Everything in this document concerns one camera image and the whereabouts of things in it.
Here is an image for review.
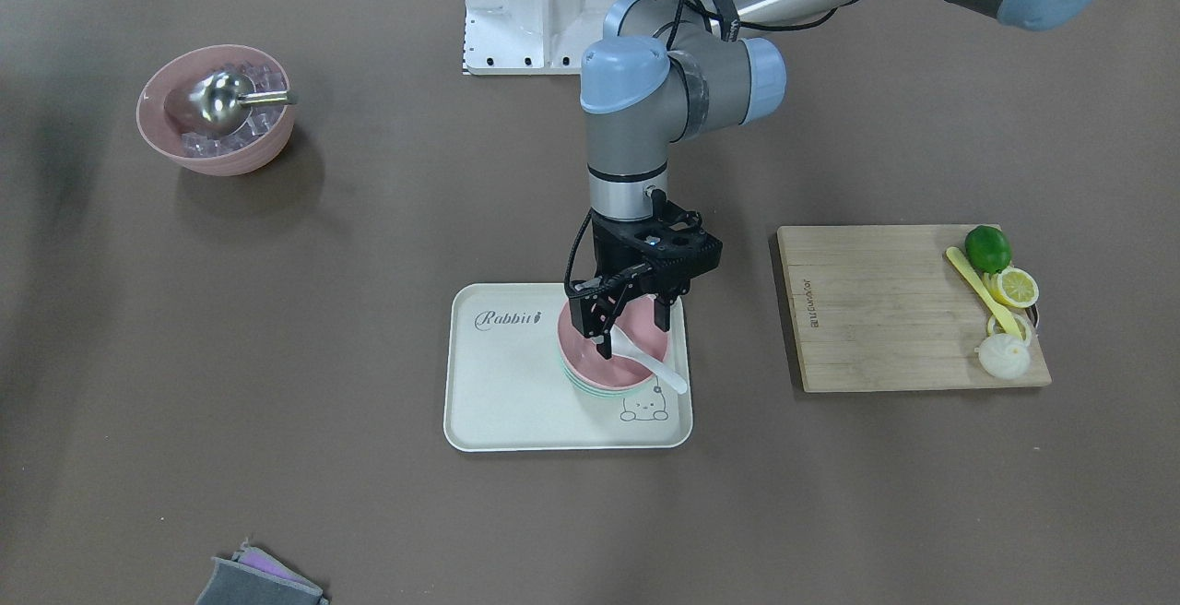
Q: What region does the wooden cutting board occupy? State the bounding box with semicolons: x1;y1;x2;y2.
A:
778;224;1051;392

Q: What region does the green lime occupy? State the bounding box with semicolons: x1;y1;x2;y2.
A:
962;224;1012;274

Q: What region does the yellow plastic spoon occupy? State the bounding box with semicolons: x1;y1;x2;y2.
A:
944;246;1017;337

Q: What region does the lemon slice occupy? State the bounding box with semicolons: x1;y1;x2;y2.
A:
985;267;1040;308
986;314;1035;346

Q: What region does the metal ice scoop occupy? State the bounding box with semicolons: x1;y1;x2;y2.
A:
163;70;299;137

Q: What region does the large pink ice bowl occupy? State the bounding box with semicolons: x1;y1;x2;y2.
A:
136;42;296;176

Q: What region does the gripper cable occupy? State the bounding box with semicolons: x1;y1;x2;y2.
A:
562;208;596;297

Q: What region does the upper green bowl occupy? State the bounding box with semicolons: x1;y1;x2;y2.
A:
561;361;663;397

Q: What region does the cream serving tray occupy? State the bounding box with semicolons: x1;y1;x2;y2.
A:
443;282;694;451

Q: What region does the small pink bowl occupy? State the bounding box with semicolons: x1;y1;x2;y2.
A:
556;296;671;395

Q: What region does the purple folded cloth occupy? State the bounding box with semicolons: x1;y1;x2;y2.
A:
231;542;319;588

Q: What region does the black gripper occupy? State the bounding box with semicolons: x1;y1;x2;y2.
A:
566;190;725;360

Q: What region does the white steamed bun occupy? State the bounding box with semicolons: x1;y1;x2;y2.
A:
976;333;1033;381

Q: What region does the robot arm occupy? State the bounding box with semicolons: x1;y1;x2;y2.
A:
565;0;1092;359

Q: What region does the white ceramic spoon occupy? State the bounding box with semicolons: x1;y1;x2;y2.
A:
590;325;690;395

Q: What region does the grey folded cloth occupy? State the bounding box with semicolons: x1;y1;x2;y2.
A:
195;558;329;604

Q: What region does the white camera post base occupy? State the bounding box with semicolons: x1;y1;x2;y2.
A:
463;0;616;75

